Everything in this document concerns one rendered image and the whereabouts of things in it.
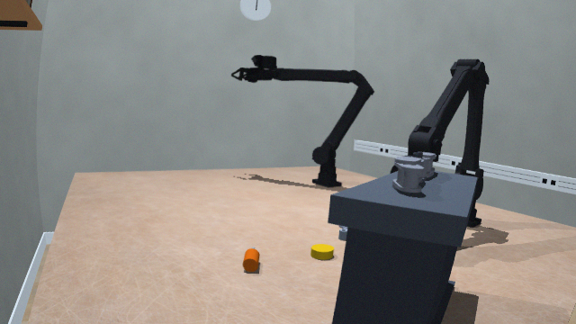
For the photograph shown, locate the yellow short cylinder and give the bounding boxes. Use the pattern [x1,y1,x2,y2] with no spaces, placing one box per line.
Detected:
[310,244,334,260]

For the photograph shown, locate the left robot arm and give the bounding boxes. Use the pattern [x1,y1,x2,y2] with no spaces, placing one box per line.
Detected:
[405,59,489,228]

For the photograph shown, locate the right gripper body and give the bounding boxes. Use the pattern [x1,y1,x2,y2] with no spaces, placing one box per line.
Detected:
[240,67,261,83]

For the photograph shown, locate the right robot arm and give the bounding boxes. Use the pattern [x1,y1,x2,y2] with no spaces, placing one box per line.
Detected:
[249,55,374,187]

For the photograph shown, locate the orange cylinder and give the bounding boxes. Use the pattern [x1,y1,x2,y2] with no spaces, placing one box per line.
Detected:
[243,247,260,272]

